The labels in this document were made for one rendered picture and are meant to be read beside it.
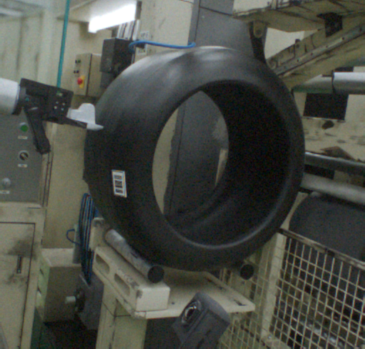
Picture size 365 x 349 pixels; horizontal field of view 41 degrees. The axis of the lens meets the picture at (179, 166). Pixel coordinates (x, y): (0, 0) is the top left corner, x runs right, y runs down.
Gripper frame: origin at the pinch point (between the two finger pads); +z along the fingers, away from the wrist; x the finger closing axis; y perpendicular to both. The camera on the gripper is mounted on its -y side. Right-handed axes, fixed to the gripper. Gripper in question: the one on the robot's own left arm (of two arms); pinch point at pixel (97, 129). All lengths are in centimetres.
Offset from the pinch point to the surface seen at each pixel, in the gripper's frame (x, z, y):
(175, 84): -12.1, 11.8, 14.7
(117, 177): -10.6, 4.1, -9.4
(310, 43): 1, 58, 40
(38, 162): 64, 2, -18
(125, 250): 7.2, 18.6, -31.0
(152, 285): -8.2, 21.6, -35.1
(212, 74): -12.4, 20.4, 19.6
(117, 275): 7.4, 18.3, -38.5
